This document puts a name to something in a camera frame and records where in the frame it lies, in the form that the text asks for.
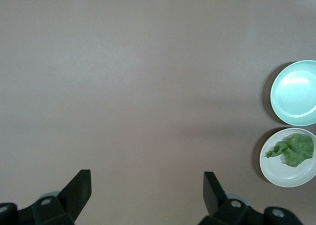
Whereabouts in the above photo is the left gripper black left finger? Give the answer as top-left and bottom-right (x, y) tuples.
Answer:
(31, 169), (92, 225)

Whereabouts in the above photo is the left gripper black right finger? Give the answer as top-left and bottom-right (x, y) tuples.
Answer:
(198, 171), (266, 225)

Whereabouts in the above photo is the green lettuce leaf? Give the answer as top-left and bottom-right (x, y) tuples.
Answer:
(265, 133), (315, 168)

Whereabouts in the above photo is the beige plate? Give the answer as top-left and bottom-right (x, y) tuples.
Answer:
(259, 128), (316, 188)

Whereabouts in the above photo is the mint green plate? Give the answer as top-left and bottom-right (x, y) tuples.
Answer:
(270, 59), (316, 126)

